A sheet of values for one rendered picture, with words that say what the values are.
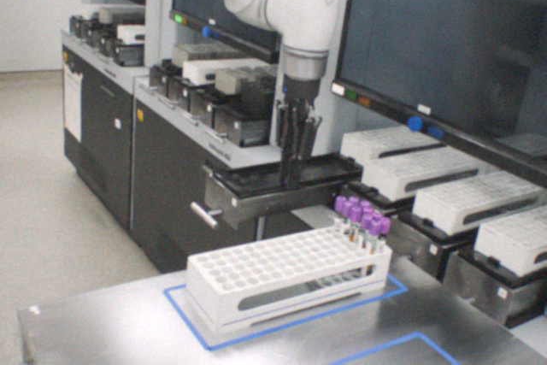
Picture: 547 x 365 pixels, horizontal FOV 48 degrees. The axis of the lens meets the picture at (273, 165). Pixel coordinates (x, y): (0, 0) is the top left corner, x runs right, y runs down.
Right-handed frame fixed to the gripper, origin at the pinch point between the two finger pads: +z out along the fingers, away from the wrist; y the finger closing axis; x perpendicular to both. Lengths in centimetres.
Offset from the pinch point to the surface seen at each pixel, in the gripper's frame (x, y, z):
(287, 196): 1.6, -2.2, 4.7
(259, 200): 8.6, -2.2, 4.4
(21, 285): 31, 106, 84
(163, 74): -12, 87, 3
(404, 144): -32.8, -0.5, -2.2
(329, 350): 27, -47, 2
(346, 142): -21.8, 7.6, -1.0
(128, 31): -16, 126, -3
